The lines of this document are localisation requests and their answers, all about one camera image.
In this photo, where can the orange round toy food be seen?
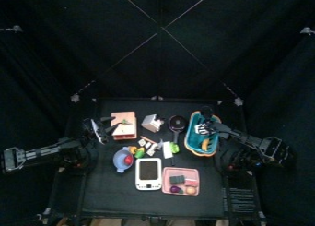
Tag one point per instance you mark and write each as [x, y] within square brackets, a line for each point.
[192, 190]

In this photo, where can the red toy tomato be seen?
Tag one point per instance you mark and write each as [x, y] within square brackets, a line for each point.
[129, 160]

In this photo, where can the wooden toy kitchen box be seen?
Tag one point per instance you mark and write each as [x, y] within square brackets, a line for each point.
[125, 126]

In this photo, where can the blue toy colander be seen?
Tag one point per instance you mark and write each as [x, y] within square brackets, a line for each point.
[121, 160]

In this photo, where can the white wooden knife block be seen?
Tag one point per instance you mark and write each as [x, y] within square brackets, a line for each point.
[153, 122]

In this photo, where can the teal basket with orange rim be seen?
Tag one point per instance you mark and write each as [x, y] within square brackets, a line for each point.
[197, 140]

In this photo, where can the small green toy vegetable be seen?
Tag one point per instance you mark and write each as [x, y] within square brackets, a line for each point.
[125, 122]

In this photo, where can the yellow toy banana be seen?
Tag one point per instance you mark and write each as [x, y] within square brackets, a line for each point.
[205, 145]

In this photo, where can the black toy frying pan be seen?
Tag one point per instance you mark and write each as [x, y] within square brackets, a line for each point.
[177, 124]

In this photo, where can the yellow orange toy food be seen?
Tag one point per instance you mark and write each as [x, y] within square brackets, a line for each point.
[133, 149]

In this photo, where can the white toy induction stove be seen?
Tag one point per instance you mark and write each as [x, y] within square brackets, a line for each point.
[149, 173]

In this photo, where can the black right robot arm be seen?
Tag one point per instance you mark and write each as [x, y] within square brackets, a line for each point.
[254, 143]

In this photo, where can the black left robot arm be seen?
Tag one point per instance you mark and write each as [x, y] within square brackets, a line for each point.
[45, 151]

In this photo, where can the small toy sushi piece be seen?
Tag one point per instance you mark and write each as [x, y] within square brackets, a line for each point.
[149, 145]
[142, 142]

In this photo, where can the printed label sticker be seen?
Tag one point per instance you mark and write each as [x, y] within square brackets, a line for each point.
[242, 202]

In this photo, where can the white toy cleaver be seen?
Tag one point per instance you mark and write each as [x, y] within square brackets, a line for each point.
[168, 149]

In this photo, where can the thin wooden stick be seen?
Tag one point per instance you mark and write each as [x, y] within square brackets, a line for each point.
[149, 139]

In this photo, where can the purple toy eggplant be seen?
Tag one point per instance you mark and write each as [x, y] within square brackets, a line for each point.
[176, 189]

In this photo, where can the red white toy sushi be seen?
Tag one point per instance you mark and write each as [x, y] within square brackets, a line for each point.
[192, 182]

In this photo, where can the dark green toy block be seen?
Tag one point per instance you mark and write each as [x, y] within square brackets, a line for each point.
[177, 179]

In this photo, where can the green toy pepper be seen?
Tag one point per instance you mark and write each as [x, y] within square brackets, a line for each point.
[141, 153]

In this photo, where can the pink plastic tray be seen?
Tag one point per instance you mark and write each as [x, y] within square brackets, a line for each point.
[181, 172]

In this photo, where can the light green toy lime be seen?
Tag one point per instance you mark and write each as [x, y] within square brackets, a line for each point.
[176, 148]

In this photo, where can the toy egg sushi piece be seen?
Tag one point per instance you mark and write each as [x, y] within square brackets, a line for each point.
[152, 151]

